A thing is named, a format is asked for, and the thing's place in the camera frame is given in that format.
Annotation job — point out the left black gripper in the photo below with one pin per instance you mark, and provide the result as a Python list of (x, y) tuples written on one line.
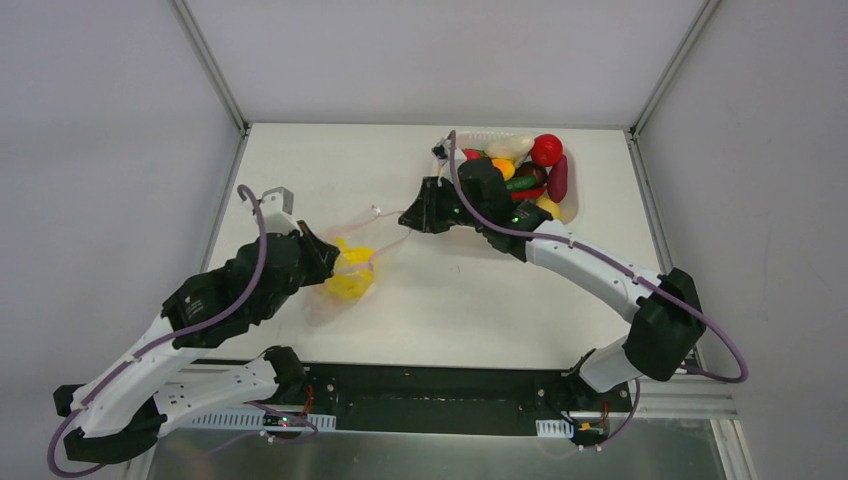
[(317, 248)]

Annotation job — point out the red toy chili pepper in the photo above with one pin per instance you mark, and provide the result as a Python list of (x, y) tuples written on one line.
[(528, 195)]

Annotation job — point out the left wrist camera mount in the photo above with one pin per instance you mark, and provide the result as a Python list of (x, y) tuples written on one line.
[(276, 210)]

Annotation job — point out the yellow toy pear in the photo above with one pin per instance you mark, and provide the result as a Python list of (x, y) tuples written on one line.
[(549, 206)]

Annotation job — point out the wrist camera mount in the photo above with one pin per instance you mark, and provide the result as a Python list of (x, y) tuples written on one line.
[(441, 152), (276, 210)]

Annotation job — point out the orange toy mango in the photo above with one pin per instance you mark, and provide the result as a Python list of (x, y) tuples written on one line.
[(505, 166)]

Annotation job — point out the white toy radish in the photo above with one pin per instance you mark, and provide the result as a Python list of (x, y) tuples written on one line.
[(510, 147)]

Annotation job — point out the dark purple toy eggplant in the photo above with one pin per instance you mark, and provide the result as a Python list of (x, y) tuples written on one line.
[(531, 169)]

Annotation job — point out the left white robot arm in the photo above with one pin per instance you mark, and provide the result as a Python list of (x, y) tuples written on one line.
[(126, 410)]

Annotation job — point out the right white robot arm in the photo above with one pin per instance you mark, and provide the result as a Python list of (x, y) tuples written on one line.
[(661, 309)]

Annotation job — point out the red toy tomato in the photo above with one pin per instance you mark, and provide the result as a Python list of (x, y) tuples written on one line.
[(547, 150)]

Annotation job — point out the red toy apple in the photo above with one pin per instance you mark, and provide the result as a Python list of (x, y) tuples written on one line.
[(472, 154)]

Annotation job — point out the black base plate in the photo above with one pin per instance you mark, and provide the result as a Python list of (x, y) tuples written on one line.
[(436, 400)]

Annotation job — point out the white plastic basket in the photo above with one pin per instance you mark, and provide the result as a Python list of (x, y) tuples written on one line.
[(571, 202)]

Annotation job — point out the clear zip top bag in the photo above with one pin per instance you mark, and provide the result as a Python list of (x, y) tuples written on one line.
[(367, 245)]

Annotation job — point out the purple toy sweet potato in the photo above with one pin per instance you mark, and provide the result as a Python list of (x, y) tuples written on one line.
[(557, 182)]

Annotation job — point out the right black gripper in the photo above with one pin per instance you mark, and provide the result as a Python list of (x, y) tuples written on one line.
[(430, 206)]

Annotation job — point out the yellow toy cabbage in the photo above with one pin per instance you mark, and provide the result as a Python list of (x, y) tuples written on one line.
[(354, 273)]

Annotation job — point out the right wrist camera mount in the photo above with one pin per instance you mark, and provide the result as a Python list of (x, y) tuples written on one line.
[(441, 152)]

